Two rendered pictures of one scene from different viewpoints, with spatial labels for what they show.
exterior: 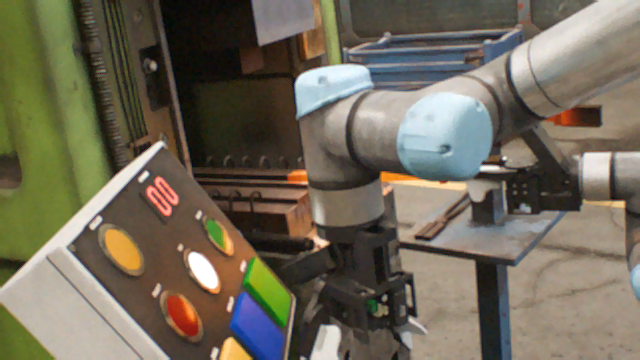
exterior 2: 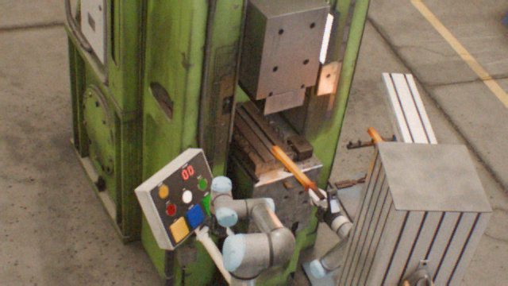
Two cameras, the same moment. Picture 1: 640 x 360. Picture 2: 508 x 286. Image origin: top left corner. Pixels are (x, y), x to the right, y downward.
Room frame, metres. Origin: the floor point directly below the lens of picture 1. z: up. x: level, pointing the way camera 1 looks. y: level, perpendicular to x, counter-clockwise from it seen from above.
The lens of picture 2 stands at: (-1.11, -0.99, 3.21)
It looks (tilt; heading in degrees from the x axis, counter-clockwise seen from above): 40 degrees down; 26
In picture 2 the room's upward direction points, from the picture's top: 8 degrees clockwise
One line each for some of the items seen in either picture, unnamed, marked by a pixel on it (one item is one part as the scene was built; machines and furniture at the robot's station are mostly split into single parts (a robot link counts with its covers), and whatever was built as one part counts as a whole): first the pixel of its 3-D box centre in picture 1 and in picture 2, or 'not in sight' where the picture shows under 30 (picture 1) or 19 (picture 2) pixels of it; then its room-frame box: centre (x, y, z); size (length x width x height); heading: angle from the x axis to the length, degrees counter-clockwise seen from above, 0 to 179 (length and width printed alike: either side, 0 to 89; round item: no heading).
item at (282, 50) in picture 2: not in sight; (275, 25); (1.38, 0.17, 1.56); 0.42 x 0.39 x 0.40; 60
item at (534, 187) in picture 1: (543, 182); (329, 214); (1.05, -0.36, 1.01); 0.12 x 0.08 x 0.09; 60
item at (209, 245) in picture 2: not in sight; (211, 248); (0.89, 0.10, 0.62); 0.44 x 0.05 x 0.05; 60
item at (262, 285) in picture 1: (265, 293); (209, 203); (0.80, 0.08, 1.01); 0.07 x 0.05 x 0.07; 175
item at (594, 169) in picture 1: (595, 176); (340, 224); (1.01, -0.43, 1.02); 0.08 x 0.05 x 0.08; 150
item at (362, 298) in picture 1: (360, 272); (217, 221); (0.67, -0.03, 1.07); 0.09 x 0.08 x 0.12; 34
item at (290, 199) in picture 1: (221, 200); (252, 136); (1.34, 0.19, 0.96); 0.42 x 0.20 x 0.09; 60
